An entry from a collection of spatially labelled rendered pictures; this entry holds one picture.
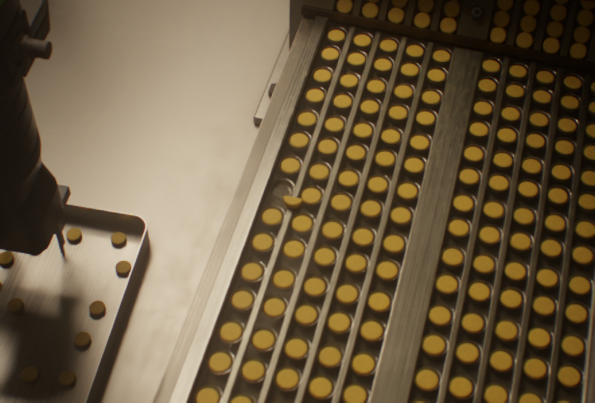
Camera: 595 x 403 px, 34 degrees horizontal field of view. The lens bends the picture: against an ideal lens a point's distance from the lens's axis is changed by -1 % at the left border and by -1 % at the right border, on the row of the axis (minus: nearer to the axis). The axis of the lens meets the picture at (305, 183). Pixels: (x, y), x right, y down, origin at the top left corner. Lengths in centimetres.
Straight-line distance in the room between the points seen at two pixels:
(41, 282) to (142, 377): 11
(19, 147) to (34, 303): 16
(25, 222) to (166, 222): 15
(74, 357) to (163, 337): 6
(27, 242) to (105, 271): 9
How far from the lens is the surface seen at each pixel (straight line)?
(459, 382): 50
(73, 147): 79
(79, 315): 70
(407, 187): 57
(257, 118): 79
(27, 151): 59
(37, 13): 60
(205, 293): 52
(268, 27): 87
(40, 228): 63
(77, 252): 73
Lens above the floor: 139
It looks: 51 degrees down
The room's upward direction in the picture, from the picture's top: 2 degrees clockwise
